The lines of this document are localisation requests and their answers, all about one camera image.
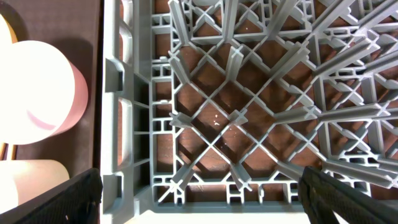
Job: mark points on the dark brown serving tray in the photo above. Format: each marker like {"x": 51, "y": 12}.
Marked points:
{"x": 75, "y": 27}

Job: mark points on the pink white bowl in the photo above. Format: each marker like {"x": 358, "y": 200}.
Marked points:
{"x": 42, "y": 93}

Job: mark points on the wooden chopstick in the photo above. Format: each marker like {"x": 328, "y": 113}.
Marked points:
{"x": 3, "y": 147}
{"x": 11, "y": 151}

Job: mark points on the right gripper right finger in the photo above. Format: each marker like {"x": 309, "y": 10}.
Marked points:
{"x": 322, "y": 197}

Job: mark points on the white green cup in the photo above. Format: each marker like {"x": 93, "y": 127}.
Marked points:
{"x": 23, "y": 180}

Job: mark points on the yellow round plate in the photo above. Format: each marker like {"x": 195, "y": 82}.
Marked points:
{"x": 7, "y": 34}

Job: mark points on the grey plastic dishwasher rack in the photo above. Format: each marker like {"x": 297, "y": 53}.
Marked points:
{"x": 217, "y": 106}

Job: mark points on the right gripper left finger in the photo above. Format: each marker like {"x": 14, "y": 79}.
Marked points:
{"x": 74, "y": 201}

